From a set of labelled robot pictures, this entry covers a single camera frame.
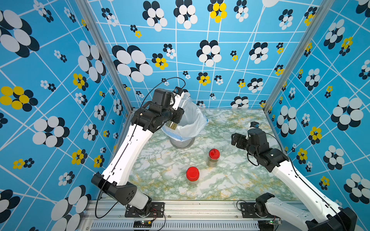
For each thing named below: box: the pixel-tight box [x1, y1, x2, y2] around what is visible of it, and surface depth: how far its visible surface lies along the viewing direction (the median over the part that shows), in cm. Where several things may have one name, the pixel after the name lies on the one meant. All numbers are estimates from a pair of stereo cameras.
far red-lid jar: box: [207, 148, 221, 168], surface depth 82 cm
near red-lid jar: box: [185, 166, 200, 186], surface depth 75 cm
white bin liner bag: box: [161, 101, 209, 142], surface depth 84 cm
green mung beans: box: [165, 120, 178, 130], surface depth 68 cm
